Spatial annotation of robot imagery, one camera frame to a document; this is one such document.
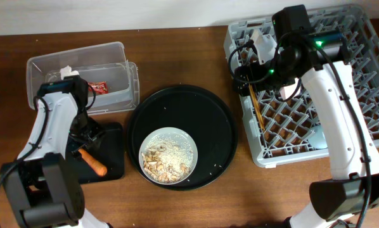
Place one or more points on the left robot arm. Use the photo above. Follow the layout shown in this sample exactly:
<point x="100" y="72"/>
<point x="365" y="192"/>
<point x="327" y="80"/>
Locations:
<point x="43" y="191"/>

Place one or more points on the red snack wrapper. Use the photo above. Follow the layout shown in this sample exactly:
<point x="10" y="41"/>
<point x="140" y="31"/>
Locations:
<point x="98" y="87"/>

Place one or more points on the orange carrot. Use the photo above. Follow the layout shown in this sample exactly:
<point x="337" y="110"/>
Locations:
<point x="95" y="165"/>

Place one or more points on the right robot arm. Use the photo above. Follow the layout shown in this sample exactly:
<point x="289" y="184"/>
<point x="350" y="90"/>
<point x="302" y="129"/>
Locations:
<point x="318" y="62"/>

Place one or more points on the rectangular black tray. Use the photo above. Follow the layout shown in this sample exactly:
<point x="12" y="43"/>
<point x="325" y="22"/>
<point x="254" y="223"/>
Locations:
<point x="108" y="150"/>

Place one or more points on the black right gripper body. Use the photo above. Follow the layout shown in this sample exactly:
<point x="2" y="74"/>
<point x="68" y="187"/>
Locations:
<point x="257" y="72"/>

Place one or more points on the light blue cup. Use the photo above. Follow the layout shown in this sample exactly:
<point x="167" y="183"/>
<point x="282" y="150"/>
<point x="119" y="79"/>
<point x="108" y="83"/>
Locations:
<point x="317" y="140"/>

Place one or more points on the clear plastic bin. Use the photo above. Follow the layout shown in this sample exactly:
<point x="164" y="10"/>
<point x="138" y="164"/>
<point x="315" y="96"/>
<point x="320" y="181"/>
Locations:
<point x="100" y="63"/>

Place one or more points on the round black tray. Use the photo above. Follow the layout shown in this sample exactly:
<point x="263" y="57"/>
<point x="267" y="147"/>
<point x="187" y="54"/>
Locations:
<point x="198" y="112"/>

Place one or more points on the grey plate with food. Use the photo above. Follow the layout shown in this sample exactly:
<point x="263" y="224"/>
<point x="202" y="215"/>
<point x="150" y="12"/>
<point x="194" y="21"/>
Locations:
<point x="168" y="156"/>

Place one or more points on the white napkin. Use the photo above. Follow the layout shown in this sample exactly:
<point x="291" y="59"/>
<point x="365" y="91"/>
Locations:
<point x="67" y="72"/>

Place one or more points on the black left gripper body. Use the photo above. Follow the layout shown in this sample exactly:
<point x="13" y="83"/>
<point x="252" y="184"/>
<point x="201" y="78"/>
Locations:
<point x="87" y="130"/>

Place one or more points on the wooden chopstick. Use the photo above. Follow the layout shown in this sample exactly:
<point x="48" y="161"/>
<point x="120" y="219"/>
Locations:
<point x="257" y="110"/>
<point x="250" y="91"/>

